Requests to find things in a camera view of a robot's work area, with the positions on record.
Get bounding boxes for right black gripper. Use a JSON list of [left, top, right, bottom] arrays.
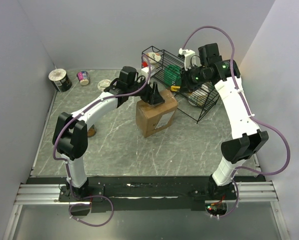
[[178, 63, 210, 94]]

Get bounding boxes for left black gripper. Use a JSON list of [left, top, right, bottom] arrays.
[[128, 76, 165, 106]]

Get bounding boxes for brown cardboard express box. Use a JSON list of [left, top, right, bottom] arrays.
[[135, 89, 178, 138]]

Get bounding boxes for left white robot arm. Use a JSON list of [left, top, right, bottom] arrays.
[[52, 66, 165, 201]]

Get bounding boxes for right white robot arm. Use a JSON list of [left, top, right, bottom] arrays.
[[178, 43, 269, 200]]

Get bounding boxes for green plastic cup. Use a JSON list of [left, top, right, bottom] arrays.
[[163, 64, 182, 87]]

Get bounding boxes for white bowl in rack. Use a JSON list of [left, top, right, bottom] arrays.
[[191, 85, 210, 107]]

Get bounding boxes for yogurt cup in rack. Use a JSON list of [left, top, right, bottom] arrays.
[[146, 51, 162, 66]]

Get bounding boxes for white yogurt cup on table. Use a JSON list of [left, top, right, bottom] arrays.
[[97, 79, 112, 92]]

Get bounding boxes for brown tin can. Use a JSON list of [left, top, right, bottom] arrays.
[[87, 124, 97, 138]]

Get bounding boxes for purple yogurt cup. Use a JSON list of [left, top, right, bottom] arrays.
[[76, 71, 90, 86]]

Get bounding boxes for black paper cup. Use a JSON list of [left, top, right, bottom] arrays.
[[48, 68, 72, 93]]

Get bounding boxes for circuit board with leds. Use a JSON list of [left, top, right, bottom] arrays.
[[205, 202, 228, 216]]

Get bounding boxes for black wire rack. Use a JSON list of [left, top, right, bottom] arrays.
[[142, 45, 219, 123]]

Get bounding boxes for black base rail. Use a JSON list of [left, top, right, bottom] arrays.
[[26, 174, 265, 214]]

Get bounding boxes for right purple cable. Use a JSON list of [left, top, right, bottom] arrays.
[[183, 25, 291, 176]]

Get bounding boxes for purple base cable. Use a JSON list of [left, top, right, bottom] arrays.
[[68, 194, 119, 228]]

